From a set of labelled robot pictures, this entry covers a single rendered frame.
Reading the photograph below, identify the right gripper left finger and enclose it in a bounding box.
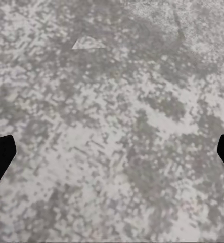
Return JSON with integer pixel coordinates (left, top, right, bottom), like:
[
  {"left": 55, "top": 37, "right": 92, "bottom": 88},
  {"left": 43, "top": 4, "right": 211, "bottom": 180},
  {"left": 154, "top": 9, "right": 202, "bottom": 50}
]
[{"left": 0, "top": 135, "right": 17, "bottom": 180}]

